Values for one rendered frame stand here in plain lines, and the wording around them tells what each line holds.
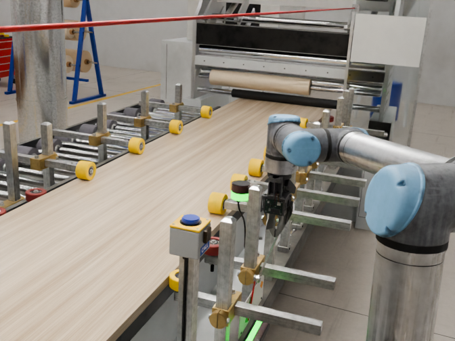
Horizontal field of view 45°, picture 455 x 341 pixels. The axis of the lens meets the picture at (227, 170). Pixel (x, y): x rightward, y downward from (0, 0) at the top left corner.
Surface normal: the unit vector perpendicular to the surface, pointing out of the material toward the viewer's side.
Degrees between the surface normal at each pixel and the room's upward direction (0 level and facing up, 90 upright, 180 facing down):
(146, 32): 90
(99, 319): 0
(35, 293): 0
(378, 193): 83
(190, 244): 90
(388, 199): 83
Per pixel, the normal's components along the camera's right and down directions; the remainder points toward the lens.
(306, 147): 0.14, 0.32
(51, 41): 0.65, 0.27
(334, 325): 0.05, -0.95
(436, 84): -0.39, 0.26
